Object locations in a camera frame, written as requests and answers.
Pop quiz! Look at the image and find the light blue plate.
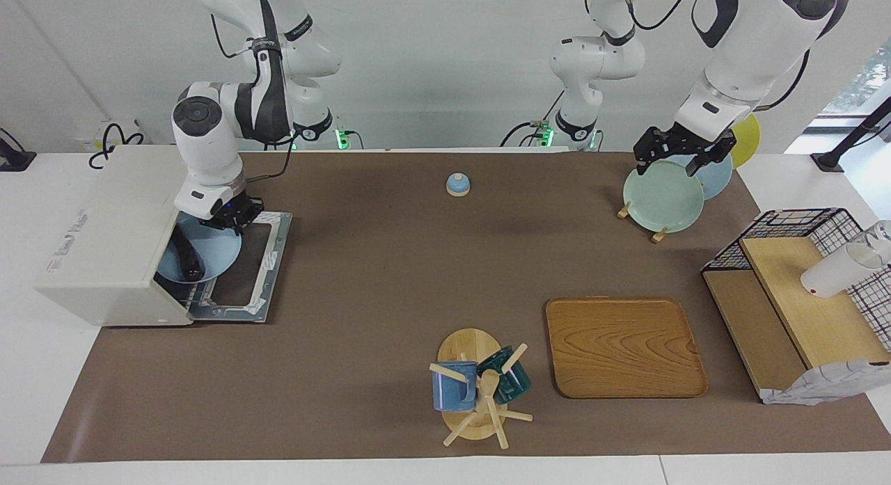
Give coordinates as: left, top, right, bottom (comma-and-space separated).
156, 212, 243, 285

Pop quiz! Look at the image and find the black base cable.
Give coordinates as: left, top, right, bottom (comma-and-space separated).
501, 88, 566, 148

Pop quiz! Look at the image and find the window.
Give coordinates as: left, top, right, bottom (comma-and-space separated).
807, 43, 891, 134

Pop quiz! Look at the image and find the black power cable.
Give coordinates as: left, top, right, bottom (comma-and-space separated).
88, 123, 145, 170

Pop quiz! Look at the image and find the dark green mug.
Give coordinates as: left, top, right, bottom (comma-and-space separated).
477, 345, 532, 405

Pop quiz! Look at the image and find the yellow plate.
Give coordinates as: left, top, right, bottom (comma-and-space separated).
727, 113, 762, 170

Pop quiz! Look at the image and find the blue mug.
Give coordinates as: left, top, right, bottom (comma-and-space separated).
432, 361, 480, 413

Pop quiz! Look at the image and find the large pale blue plate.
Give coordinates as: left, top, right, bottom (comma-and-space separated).
679, 154, 734, 201

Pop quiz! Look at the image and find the wooden mug tree stand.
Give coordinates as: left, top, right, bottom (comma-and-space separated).
428, 328, 535, 450

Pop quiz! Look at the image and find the black angled stand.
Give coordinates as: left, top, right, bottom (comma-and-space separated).
811, 95, 891, 173

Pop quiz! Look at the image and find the white cup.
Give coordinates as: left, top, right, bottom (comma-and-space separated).
800, 243, 885, 299

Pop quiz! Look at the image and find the white marbled cloth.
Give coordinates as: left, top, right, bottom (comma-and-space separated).
760, 358, 891, 406

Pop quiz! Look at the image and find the dark purple eggplant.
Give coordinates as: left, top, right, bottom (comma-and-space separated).
171, 228, 207, 280

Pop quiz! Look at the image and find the pale green plate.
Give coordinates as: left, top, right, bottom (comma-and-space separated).
622, 159, 705, 234

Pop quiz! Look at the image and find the wooden plate rack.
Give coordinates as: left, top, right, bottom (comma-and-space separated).
617, 201, 669, 244

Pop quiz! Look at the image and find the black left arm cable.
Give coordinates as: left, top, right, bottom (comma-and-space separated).
583, 0, 864, 113

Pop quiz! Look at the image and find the clear drinking glass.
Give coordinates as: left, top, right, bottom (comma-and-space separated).
867, 220, 891, 263

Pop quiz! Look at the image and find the brown table mat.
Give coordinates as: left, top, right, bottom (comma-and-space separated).
40, 151, 891, 463

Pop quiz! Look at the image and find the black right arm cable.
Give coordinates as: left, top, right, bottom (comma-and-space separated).
209, 12, 301, 186

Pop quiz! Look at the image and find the wooden shelf with wire frame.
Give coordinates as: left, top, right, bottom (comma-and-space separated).
701, 207, 891, 406

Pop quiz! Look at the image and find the white power strip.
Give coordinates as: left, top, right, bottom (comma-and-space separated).
75, 118, 143, 152

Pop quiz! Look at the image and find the cream toaster oven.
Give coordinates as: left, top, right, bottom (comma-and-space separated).
35, 145, 210, 327

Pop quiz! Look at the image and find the glass oven door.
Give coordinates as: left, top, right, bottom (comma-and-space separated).
188, 210, 293, 324

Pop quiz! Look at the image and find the black table clamp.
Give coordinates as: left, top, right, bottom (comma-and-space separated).
0, 128, 37, 173

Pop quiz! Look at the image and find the wooden serving tray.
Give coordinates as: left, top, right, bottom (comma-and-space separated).
545, 296, 709, 400

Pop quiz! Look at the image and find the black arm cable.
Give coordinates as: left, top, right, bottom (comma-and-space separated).
583, 0, 864, 113
209, 12, 301, 186

